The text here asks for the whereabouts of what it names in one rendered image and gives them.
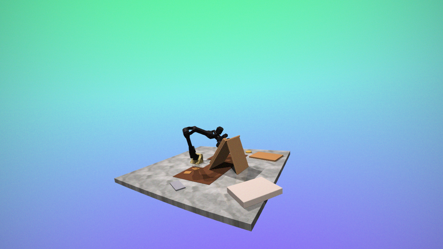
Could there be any beige flat rectangular block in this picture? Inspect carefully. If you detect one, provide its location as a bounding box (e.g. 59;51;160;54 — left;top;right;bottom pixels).
227;177;283;208

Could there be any grey flat square tile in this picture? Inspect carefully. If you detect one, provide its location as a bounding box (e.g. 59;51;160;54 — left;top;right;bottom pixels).
170;180;186;191

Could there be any tan flat rectangular card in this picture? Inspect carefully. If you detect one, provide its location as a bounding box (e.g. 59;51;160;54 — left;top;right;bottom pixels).
249;152;283;162

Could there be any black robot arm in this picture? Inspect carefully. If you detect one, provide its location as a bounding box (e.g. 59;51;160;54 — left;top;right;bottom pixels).
182;126;228;160

